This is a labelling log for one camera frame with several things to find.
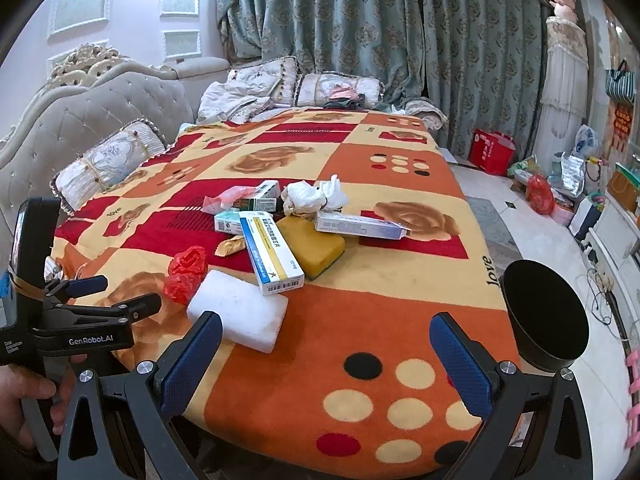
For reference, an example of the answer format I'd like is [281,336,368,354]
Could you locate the long white yellow box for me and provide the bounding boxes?
[238,210,306,297]

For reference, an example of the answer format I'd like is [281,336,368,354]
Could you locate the pink plush toy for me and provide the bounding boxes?
[549,0,581,23]

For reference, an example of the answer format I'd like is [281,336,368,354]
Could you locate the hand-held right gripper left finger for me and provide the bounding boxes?
[57,310,224,480]

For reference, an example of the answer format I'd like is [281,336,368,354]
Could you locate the black trash bin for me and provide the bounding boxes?
[501,259,591,373]

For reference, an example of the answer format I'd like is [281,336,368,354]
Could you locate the orange red printed blanket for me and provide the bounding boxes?
[47,107,523,476]

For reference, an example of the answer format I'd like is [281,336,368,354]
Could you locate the grey tufted sofa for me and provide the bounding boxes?
[0,42,449,241]

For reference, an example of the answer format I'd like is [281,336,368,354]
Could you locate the lace covered air conditioner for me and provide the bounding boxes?
[539,15,592,173]

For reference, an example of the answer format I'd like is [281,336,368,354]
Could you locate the tangled floor cables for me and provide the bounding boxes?
[585,262,628,343]

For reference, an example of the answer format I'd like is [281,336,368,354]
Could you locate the small white green box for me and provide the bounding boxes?
[245,180,281,201]

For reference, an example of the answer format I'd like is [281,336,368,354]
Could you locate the red hanging ornament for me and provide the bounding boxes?
[607,100,637,161]

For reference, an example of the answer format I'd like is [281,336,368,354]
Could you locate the yellow sponge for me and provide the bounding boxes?
[276,216,347,281]

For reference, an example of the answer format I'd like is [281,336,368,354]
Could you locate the red bucket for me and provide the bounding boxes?
[472,129,517,176]

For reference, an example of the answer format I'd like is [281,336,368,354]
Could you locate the white dark shopping bag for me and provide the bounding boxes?
[569,199,602,241]

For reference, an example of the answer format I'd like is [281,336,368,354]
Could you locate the teal patterned curtain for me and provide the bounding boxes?
[419,0,553,161]
[215,0,426,101]

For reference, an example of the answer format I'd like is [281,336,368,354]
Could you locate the dark green box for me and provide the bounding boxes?
[235,197,277,214]

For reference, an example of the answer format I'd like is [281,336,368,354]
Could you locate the teal white box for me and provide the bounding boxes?
[214,210,275,236]

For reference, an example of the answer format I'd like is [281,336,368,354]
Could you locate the white quilt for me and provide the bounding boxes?
[197,80,275,123]

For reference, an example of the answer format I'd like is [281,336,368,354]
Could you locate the green printed bag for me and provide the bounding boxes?
[509,156,539,182]

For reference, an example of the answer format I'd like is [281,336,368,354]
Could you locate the full red plastic bag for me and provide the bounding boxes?
[525,174,556,216]

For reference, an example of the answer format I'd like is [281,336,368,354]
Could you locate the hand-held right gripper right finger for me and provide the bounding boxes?
[429,311,596,480]

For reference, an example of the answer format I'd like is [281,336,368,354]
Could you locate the pink garment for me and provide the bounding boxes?
[327,85,368,103]

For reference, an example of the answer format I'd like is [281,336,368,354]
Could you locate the crumpled red plastic bag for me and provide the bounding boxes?
[163,246,209,306]

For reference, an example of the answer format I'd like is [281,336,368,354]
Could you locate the striped tote bag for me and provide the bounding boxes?
[605,59,639,99]

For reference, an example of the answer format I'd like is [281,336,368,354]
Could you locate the white cabinet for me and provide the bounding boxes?
[582,187,640,346]

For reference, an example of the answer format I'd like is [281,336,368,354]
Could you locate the white blue plastic bag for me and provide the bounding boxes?
[572,125,601,161]

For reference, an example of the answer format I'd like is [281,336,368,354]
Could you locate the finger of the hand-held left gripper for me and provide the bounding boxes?
[44,274,109,306]
[42,292,163,333]

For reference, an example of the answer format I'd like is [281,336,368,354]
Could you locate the white blue toothpaste box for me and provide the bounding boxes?
[314,210,412,242]

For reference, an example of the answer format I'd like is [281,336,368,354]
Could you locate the person's left hand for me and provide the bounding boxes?
[0,355,88,456]

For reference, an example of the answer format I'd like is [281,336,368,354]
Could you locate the dark garment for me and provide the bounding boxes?
[322,97,368,111]

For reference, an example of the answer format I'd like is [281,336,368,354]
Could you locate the white tissue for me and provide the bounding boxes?
[281,174,350,218]

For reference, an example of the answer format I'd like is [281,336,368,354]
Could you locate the pink plastic bag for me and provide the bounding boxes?
[201,185,258,216]

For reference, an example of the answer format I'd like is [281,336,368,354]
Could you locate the silver foil bag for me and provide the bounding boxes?
[560,152,587,198]

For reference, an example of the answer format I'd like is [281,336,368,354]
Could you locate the white foam block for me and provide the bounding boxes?
[186,269,290,352]

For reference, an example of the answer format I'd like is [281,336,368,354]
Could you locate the pink box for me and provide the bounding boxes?
[551,200,576,227]

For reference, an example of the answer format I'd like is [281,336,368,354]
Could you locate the pink plastic rack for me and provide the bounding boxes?
[621,349,640,443]

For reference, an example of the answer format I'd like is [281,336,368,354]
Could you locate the beige floral cushion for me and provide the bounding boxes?
[295,72,386,109]
[52,119,168,211]
[225,56,301,111]

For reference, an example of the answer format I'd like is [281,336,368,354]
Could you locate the brown paper gift bag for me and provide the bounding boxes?
[606,164,640,211]

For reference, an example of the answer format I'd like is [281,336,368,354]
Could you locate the gold snack wrapper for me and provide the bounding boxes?
[216,236,247,257]

